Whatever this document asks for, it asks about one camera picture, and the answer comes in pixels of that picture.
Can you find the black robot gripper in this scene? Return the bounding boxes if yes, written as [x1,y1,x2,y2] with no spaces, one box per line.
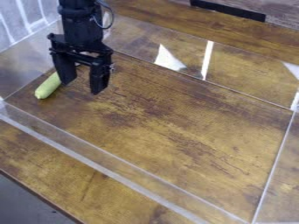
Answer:
[49,33,114,95]

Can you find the green handled metal spoon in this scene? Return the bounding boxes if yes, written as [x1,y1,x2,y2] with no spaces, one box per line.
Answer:
[34,73,62,100]

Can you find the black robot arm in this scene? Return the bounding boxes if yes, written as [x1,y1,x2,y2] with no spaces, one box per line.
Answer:
[49,0,114,95]

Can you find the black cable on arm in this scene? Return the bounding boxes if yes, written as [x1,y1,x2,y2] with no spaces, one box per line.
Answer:
[91,0,117,30]

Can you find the clear acrylic enclosure wall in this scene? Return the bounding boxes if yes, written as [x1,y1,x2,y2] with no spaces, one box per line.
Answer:
[0,0,299,224]

